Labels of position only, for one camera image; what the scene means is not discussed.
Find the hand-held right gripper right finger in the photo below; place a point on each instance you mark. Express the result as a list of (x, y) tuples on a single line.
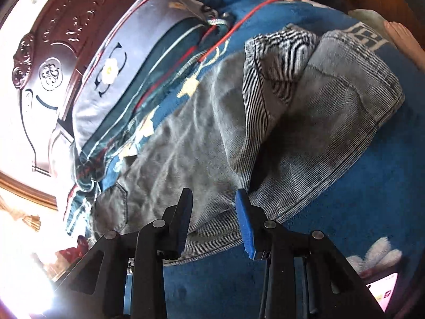
[(245, 226)]

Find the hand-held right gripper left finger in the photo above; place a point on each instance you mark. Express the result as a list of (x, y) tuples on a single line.
[(184, 221)]

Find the grey denim pants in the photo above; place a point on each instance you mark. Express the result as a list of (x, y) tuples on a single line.
[(212, 133)]

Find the blue printed plush blanket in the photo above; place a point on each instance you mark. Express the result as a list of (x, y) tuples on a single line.
[(332, 206)]

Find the red cloth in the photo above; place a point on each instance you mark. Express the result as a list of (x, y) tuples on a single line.
[(71, 252)]

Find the pink packet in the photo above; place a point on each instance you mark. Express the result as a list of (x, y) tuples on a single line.
[(383, 290)]

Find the teal striped cloth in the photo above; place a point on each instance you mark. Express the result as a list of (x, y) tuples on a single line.
[(166, 63)]

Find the lavender pillow with flower print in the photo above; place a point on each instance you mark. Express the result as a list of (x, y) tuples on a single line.
[(132, 56)]

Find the carved dark wooden headboard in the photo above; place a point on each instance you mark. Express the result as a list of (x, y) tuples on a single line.
[(66, 16)]

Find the pale green cloth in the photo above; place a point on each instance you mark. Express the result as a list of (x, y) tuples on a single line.
[(368, 20)]

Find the person's bare foot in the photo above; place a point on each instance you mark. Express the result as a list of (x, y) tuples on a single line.
[(401, 38)]

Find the wooden window frame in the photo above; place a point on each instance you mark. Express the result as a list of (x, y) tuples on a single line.
[(30, 189)]

